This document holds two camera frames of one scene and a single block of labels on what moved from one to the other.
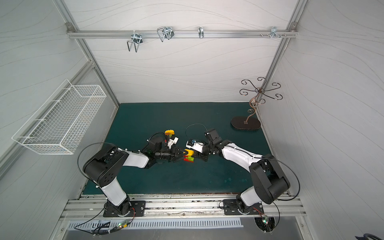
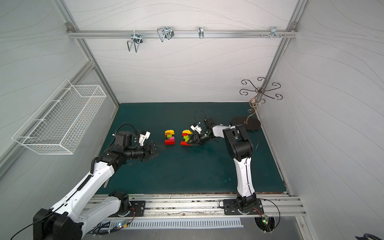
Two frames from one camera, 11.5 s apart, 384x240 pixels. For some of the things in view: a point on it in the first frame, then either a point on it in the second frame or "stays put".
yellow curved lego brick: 171,132 stays put
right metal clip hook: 274,32 stays put
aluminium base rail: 88,206 stays put
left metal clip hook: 137,39 stays put
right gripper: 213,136 -> 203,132
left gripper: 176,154 -> 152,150
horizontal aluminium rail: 132,35 stays put
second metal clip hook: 167,32 stays put
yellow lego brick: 190,152 -> 187,131
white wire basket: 58,128 stays put
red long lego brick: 186,159 -> 183,143
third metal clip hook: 201,32 stays put
